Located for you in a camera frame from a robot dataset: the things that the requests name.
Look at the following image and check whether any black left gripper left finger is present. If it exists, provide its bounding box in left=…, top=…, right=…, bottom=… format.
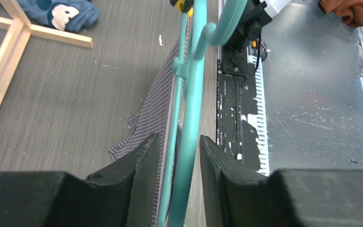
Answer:
left=0, top=133, right=160, bottom=227

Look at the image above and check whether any brown cloth at edge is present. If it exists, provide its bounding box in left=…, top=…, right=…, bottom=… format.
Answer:
left=318, top=0, right=363, bottom=28

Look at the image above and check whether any wooden hanger rack frame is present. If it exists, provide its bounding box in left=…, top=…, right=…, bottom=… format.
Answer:
left=0, top=0, right=94, bottom=105

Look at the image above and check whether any blue patterned cloth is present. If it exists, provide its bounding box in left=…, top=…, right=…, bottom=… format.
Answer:
left=17, top=0, right=101, bottom=33

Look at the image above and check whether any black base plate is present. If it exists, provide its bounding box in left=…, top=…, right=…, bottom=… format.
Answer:
left=216, top=46, right=260, bottom=171

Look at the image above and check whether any white slotted cable duct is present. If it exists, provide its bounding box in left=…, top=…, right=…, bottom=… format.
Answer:
left=248, top=62, right=270, bottom=176

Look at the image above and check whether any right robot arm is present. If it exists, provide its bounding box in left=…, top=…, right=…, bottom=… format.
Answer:
left=225, top=0, right=291, bottom=50

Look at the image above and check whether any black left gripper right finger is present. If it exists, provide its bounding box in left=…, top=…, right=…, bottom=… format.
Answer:
left=199, top=136, right=363, bottom=227

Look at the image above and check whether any grey striped underwear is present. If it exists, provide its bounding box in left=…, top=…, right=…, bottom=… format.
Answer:
left=108, top=18, right=193, bottom=227

